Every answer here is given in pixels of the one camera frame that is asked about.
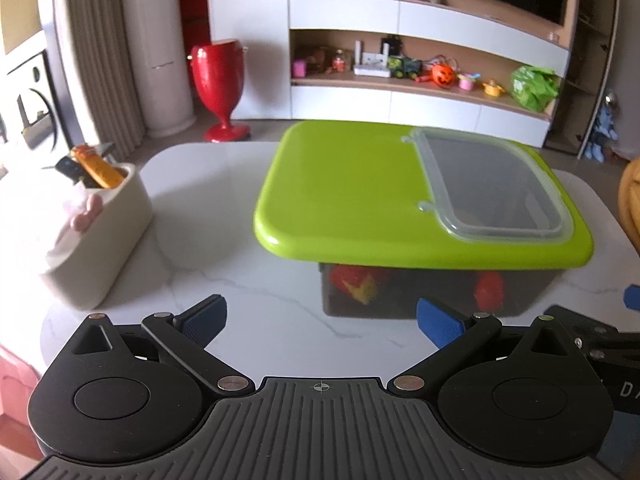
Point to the green plastic bag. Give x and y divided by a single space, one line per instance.
534 89

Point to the beige desk organizer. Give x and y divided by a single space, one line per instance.
100 270

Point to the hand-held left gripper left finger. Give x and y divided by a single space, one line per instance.
202 320

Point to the smoky transparent storage box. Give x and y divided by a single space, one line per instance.
410 290

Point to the pink cloth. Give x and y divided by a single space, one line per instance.
17 375

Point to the blue astronaut figure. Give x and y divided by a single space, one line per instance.
602 125

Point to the white tower air conditioner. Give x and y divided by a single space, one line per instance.
165 50

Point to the orange tube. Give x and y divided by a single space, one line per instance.
97 167

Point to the yellow bean bag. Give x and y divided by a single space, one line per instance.
631 205

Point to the small pink cup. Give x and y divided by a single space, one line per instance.
299 68

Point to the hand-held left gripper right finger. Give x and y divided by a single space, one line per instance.
440 325

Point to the white upright stick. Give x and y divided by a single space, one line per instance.
358 52

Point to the pink white plush toy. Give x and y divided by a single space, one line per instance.
82 212

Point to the yellow toy pot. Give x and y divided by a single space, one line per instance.
493 88

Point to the tall wooden side cabinet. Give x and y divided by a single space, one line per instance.
585 60

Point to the flat white box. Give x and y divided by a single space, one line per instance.
372 71

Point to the white marble desktop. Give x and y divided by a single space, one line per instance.
210 240

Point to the green toy truck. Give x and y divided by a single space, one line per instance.
405 67

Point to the black remote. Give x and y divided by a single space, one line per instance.
72 170

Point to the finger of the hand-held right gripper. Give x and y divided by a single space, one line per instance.
595 327
633 297

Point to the beige curtain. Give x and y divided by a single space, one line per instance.
100 60

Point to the white shelf cabinet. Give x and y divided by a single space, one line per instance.
350 12

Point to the grey metal tool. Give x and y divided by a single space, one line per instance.
107 152

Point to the orange pumpkin bucket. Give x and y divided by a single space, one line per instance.
443 76

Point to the glass jar with red contents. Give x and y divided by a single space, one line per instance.
341 62

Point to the pink toy pot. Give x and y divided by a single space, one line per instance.
469 82

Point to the red vase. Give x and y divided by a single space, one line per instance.
217 80

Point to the green lid with clear flap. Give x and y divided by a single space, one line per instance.
340 195

